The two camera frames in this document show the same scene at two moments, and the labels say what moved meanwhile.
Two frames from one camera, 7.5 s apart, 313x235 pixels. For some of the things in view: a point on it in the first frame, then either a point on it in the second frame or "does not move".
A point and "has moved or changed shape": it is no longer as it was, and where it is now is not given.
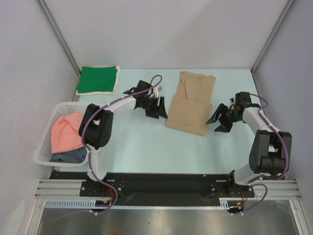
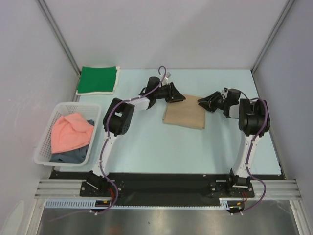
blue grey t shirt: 77,155 does not move
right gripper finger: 224,128 -> 207,105
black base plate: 158,189 does not move
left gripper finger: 153,116 -> 175,100
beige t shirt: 190,107 has moved or changed shape
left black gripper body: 150,105 -> 165,93
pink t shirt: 65,134 does not move
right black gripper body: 225,117 -> 212,102
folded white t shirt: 103,92 does not move
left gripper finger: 162,111 -> 176,94
